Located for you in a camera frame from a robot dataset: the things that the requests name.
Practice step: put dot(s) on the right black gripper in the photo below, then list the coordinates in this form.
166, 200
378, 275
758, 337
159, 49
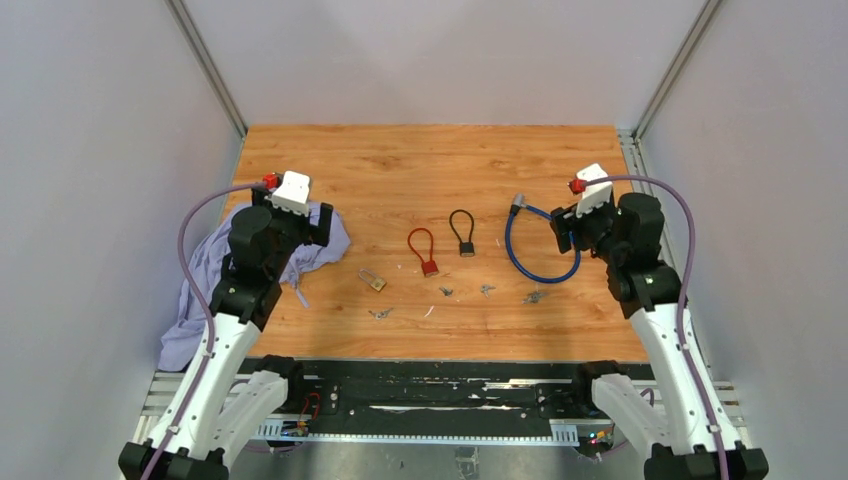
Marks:
561, 223

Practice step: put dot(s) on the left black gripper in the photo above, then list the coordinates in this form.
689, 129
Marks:
317, 234

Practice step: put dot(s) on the blue cable lock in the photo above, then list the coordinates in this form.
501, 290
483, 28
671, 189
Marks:
518, 203

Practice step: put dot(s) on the brass padlock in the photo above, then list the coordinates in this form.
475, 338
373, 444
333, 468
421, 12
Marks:
375, 281

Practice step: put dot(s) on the blue lock keys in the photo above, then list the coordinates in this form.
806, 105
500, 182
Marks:
534, 297

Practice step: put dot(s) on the black cable lock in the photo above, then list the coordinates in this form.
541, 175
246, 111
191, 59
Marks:
462, 224

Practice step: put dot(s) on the brass padlock keys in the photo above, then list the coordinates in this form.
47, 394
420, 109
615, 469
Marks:
381, 314

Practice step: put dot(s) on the red cable lock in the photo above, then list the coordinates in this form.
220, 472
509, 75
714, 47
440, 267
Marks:
421, 243

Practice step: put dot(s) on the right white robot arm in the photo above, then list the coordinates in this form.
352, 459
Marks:
692, 437

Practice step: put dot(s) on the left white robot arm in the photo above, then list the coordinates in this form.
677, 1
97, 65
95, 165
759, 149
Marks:
202, 431

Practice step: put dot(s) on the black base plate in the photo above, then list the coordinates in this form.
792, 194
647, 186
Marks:
439, 398

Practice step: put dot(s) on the aluminium frame rails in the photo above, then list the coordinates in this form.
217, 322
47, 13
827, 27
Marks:
276, 432

